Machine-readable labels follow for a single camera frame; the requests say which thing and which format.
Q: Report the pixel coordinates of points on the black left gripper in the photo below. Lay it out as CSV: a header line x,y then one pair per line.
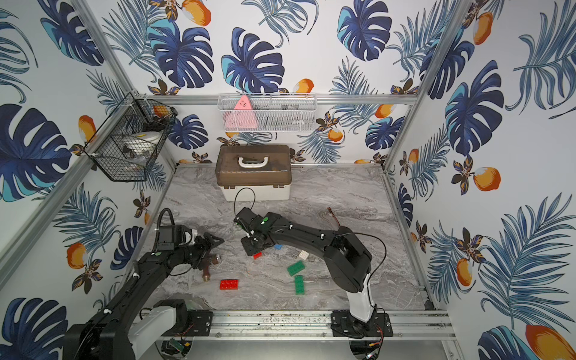
x,y
203,247

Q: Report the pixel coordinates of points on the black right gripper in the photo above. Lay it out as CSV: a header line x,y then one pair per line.
x,y
247,248

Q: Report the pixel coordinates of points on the small white lego brick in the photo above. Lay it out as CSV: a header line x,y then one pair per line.
x,y
304,254

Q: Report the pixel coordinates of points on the green lego brick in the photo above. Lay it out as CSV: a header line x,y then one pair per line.
x,y
295,268
299,285

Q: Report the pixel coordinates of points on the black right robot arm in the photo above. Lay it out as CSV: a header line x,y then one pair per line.
x,y
348,261

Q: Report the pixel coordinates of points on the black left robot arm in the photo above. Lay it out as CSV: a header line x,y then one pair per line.
x,y
118,331

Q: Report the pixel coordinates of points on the brown lidded storage box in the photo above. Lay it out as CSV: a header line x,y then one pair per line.
x,y
254,172

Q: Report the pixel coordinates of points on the white object in basket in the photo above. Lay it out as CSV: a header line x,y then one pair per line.
x,y
140,144

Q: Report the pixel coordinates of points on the pink triangle card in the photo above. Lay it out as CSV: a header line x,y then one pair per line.
x,y
242,117

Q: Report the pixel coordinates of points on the black wire basket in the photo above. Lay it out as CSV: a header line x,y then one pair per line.
x,y
131,115

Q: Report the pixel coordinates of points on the white mesh wall basket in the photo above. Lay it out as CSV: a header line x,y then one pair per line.
x,y
279,112

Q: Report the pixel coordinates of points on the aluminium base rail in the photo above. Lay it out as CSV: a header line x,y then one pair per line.
x,y
316,325

